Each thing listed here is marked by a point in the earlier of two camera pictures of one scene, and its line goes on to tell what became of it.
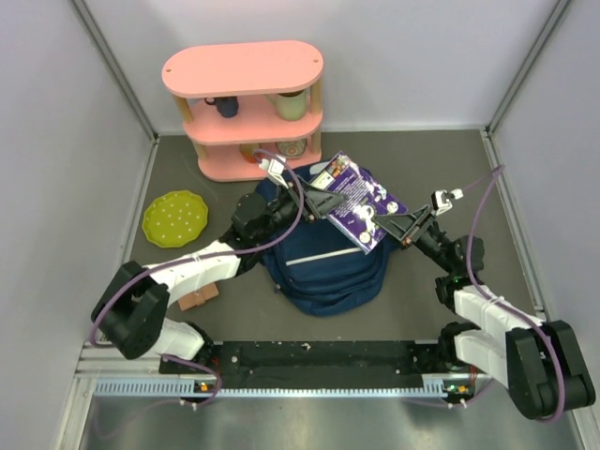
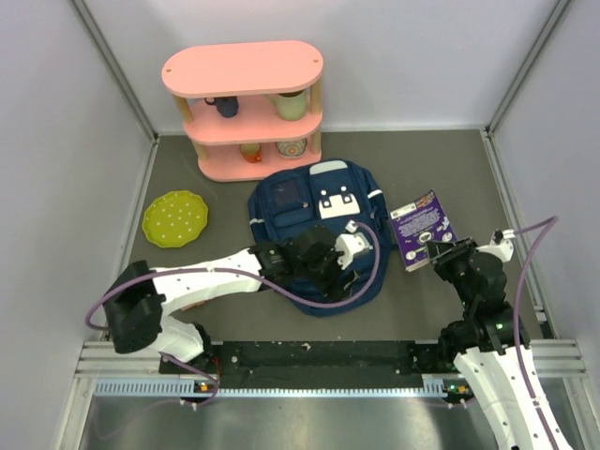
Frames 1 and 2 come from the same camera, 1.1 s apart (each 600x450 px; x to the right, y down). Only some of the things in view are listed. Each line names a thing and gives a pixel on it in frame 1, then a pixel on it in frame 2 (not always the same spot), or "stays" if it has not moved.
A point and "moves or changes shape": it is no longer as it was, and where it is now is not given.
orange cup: (247, 151) stays
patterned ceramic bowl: (293, 147) stays
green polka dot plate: (175, 219) stays
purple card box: (366, 198) moves or changes shape
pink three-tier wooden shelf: (243, 99) stays
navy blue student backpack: (322, 269) moves or changes shape
